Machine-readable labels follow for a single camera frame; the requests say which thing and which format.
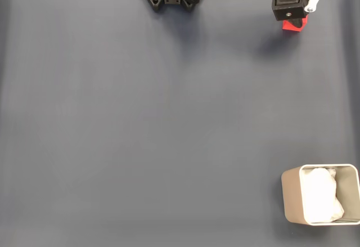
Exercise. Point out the red cube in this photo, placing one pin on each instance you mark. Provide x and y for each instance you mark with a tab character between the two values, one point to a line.
287	27

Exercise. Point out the beige open box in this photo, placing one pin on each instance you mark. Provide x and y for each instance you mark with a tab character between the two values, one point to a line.
291	196

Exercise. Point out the white crumpled paper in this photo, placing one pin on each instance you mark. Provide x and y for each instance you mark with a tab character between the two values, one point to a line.
319	196

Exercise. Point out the dark blue table mat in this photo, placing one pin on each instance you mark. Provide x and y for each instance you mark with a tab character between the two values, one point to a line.
112	131

